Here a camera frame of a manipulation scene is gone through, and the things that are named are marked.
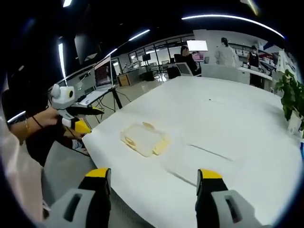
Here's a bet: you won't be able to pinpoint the desk with black legs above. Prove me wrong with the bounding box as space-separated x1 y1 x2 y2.
95 85 124 112

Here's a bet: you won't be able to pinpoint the white plant pot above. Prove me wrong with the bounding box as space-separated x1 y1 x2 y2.
286 113 303 136

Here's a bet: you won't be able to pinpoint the green potted plant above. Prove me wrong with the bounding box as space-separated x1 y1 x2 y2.
273 68 304 124

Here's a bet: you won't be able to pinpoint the open laptop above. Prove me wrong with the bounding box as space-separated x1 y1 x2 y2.
77 56 115 106

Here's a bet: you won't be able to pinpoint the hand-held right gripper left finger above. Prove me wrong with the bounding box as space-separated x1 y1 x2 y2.
44 167 112 228

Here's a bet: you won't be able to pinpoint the white desk partition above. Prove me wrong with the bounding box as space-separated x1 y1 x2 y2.
200 63 250 84

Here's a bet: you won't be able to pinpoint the clear plastic tray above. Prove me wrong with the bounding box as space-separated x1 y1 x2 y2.
119 120 171 158

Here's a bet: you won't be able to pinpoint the bright white monitor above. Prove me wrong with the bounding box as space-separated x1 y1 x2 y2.
186 39 209 52

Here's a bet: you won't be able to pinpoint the beige plastic piece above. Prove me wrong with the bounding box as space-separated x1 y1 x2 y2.
142 121 157 131

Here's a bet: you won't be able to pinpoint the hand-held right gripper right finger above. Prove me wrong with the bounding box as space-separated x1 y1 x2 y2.
195 168 274 228

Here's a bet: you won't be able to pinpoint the person's light pink clothing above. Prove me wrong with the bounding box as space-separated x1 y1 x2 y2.
0 114 47 223

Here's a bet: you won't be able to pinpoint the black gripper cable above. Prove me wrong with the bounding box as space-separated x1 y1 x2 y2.
66 126 83 140

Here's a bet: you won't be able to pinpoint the person's left hand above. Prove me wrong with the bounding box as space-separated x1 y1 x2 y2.
32 108 60 129

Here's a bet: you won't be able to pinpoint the person's black clothing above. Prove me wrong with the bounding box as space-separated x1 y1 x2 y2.
25 127 73 167

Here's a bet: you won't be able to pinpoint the black hanging screen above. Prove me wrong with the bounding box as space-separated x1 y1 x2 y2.
74 32 98 65

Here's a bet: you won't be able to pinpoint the long ceiling light strip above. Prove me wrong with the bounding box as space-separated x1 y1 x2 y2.
181 14 285 39

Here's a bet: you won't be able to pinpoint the short ceiling light strip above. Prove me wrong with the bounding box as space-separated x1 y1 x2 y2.
127 29 151 41

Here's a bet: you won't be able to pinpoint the black office chair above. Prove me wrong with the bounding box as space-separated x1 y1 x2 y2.
167 66 181 79

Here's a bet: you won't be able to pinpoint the yellow plastic buckle part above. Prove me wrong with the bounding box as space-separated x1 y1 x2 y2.
151 136 170 155

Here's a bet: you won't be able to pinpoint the white office chair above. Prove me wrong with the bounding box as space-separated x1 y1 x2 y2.
175 62 193 77

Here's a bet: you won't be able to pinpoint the beige plastic buckle part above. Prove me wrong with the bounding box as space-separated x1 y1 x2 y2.
124 134 138 147

